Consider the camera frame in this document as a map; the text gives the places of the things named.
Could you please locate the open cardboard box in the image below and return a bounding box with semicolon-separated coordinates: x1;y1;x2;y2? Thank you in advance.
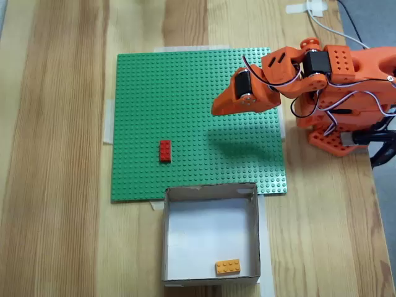
161;182;261;287

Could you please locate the green lego baseplate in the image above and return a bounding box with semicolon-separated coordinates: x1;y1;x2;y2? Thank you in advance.
110;47;288;204

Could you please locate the red lego block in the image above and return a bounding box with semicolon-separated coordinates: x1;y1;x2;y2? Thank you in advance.
158;139;173;164

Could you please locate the crossed tape holding cable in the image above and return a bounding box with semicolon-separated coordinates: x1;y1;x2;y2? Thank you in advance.
285;0;324;18

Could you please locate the yellow lego block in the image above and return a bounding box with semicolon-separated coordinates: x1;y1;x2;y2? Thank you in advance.
215;258;243;276

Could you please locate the white cable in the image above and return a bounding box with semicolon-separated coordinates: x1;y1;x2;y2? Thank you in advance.
304;0;371;50

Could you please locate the black cable on table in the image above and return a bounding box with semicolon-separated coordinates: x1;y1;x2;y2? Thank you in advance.
336;0;371;50

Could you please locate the black table clamp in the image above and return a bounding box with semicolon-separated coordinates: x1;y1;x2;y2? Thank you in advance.
341;122;396;168

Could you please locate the long translucent tape strip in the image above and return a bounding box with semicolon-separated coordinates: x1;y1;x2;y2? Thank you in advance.
256;194;275;297

